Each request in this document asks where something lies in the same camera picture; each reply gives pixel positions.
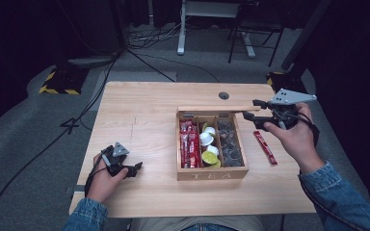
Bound single red sachet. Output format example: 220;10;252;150
252;130;278;167

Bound bundle of red sachets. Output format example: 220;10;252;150
178;119;202;169

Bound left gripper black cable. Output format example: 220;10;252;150
84;145;114;197

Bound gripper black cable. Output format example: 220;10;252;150
84;145;114;197
282;109;367;231

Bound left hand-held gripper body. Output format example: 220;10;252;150
100;141;130;177

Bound thin black floor cable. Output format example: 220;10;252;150
126;47;221;84

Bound pile of dark tea pods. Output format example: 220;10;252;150
217;118;246;168

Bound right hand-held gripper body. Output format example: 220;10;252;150
269;88;317;130

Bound grey tape strip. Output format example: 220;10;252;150
66;185;87;195

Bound white desk frame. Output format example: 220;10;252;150
176;0;257;59

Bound wooden tea box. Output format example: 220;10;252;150
174;105;262;182

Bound person's beige trousers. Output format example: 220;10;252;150
131;215;264;231

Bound dark slanted stand pole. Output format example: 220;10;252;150
280;0;331;71

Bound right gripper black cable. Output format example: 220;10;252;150
282;109;367;231

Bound tangle of floor cables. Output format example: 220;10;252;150
128;15;187;51

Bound person's right hand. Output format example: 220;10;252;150
263;102;326;174

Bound black yellow-striped stand base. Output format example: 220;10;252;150
39;65;90;95
266;70;310;97

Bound person's left hand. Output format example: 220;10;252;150
86;153;129;204

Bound black chair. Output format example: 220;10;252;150
227;0;285;67

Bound long black floor cable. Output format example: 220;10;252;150
0;51;123;231

